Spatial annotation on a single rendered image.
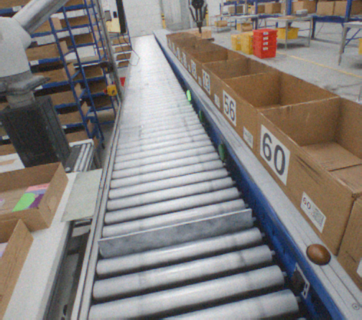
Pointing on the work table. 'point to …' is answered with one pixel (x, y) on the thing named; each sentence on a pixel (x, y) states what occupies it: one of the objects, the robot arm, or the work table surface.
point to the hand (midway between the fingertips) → (200, 27)
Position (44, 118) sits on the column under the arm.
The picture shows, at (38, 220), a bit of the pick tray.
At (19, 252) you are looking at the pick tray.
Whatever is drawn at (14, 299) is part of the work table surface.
